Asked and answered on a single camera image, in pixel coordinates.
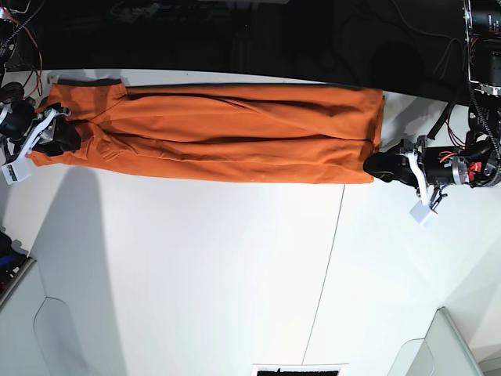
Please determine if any white wrist camera, image left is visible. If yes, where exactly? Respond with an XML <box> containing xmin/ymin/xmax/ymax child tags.
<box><xmin>1</xmin><ymin>156</ymin><xmax>31</xmax><ymax>185</ymax></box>

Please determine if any orange t-shirt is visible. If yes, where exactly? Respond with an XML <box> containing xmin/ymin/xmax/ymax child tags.
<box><xmin>31</xmin><ymin>81</ymin><xmax>385</xmax><ymax>184</ymax></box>

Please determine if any grey box, bottom right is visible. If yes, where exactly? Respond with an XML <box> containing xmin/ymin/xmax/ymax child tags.
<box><xmin>388</xmin><ymin>307</ymin><xmax>483</xmax><ymax>376</ymax></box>

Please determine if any white wrist camera, image right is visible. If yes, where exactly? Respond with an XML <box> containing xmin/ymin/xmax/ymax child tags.
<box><xmin>409</xmin><ymin>201</ymin><xmax>438</xmax><ymax>227</ymax></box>

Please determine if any white framed black panel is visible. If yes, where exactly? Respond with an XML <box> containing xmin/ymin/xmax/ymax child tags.
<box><xmin>250</xmin><ymin>364</ymin><xmax>350</xmax><ymax>376</ymax></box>

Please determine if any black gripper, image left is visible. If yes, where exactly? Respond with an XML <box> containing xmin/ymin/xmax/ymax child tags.
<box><xmin>1</xmin><ymin>100</ymin><xmax>81</xmax><ymax>162</ymax></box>

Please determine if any white wrist camera, image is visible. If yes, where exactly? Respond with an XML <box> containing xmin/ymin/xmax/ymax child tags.
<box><xmin>1</xmin><ymin>156</ymin><xmax>31</xmax><ymax>185</ymax></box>
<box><xmin>409</xmin><ymin>201</ymin><xmax>438</xmax><ymax>227</ymax></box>

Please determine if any grey tool tray, left edge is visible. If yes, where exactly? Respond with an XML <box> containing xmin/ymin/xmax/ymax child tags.
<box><xmin>0</xmin><ymin>227</ymin><xmax>36</xmax><ymax>309</ymax></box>

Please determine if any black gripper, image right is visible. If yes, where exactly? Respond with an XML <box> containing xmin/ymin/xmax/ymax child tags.
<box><xmin>363</xmin><ymin>136</ymin><xmax>481</xmax><ymax>211</ymax></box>

